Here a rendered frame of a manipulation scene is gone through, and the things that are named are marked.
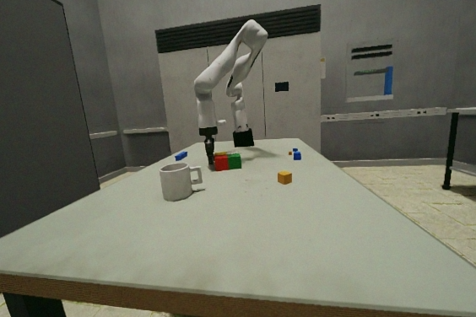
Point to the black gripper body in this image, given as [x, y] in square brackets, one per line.
[208, 132]

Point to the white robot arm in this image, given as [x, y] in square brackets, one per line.
[254, 36]

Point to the green cube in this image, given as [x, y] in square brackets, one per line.
[234, 161]

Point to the red cube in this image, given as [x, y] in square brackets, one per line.
[221, 162]

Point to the grey mug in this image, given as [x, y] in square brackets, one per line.
[177, 185]

